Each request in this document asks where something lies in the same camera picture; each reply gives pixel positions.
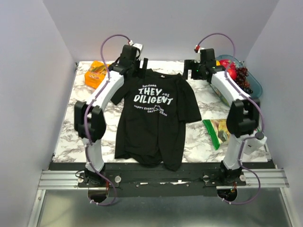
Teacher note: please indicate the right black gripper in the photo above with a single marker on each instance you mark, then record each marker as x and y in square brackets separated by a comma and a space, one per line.
[190, 65]

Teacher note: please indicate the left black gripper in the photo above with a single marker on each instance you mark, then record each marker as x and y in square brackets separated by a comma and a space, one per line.
[138, 72]

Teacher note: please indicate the black printed t-shirt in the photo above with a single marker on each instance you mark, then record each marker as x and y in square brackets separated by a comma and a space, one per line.
[152, 125]

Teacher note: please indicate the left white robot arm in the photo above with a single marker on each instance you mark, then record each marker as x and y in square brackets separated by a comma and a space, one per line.
[89, 120]

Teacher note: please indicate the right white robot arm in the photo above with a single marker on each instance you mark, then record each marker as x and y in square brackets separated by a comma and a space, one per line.
[243, 118]

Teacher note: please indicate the red dragon fruit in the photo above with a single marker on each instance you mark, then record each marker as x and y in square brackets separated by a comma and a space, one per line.
[227, 62]

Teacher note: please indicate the red apple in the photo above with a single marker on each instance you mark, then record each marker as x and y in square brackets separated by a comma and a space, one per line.
[232, 73]

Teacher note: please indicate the orange snack bag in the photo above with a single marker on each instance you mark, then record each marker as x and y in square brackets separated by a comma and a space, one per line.
[95, 74]

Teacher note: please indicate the dark purple grape bunch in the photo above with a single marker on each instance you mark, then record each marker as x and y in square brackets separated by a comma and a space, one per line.
[241, 80]

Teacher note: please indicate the teal plastic fruit basket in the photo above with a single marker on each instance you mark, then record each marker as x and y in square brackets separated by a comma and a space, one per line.
[255, 86]

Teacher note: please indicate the green chips bag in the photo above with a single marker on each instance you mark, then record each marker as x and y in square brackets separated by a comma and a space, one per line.
[220, 135]

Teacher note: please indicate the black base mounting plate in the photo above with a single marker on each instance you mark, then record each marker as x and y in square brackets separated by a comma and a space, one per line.
[192, 179]

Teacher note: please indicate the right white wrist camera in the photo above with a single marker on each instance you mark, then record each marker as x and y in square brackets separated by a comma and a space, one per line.
[198, 54]

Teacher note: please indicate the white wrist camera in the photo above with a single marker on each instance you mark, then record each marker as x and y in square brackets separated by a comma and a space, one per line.
[138, 46]
[198, 54]

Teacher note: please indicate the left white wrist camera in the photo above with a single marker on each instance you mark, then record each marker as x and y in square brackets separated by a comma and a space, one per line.
[138, 46]

